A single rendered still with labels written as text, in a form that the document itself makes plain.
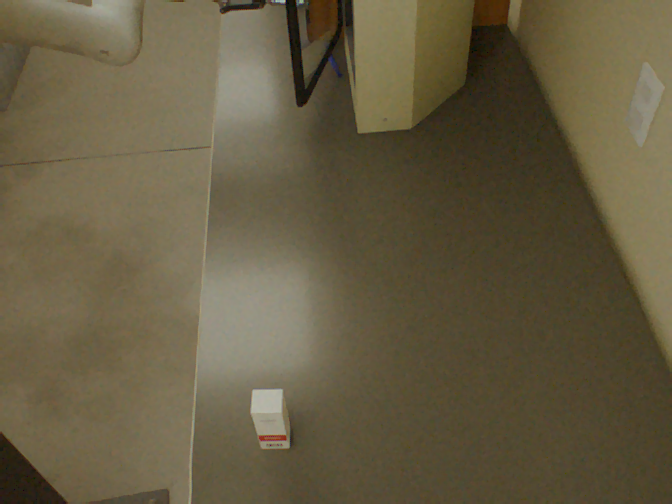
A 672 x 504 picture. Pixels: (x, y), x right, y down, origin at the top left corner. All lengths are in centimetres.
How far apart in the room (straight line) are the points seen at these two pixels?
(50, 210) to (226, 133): 153
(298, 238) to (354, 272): 13
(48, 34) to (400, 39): 63
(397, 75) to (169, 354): 129
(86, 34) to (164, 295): 121
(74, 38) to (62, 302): 131
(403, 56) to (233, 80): 45
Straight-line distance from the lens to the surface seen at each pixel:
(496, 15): 174
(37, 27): 134
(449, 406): 100
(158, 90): 332
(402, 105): 136
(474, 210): 124
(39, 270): 265
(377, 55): 129
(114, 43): 143
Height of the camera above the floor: 181
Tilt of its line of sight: 49 degrees down
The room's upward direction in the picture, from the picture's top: 4 degrees counter-clockwise
